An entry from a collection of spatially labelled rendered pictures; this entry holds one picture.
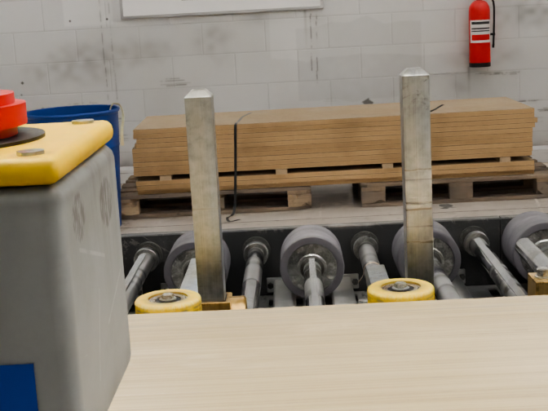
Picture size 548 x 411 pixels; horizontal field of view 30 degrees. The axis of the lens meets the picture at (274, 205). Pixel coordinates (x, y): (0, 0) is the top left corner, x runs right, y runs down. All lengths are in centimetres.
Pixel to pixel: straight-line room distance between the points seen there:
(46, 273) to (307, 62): 719
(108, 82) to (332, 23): 166
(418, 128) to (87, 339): 112
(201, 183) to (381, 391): 50
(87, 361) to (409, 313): 93
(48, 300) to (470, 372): 79
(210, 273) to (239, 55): 607
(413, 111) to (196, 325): 41
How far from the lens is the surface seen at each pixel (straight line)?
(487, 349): 104
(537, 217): 184
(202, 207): 135
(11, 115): 25
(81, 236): 23
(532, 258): 158
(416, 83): 133
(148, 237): 191
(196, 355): 105
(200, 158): 133
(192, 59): 743
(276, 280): 190
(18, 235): 22
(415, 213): 135
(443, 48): 747
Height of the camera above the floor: 125
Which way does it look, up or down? 11 degrees down
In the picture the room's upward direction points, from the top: 3 degrees counter-clockwise
